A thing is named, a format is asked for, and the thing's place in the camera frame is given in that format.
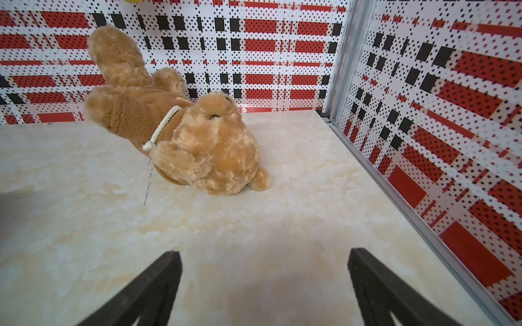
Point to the brown teddy bear plush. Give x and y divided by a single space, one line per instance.
203 144

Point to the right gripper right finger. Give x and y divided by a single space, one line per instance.
383 297

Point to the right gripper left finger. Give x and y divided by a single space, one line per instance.
147 300

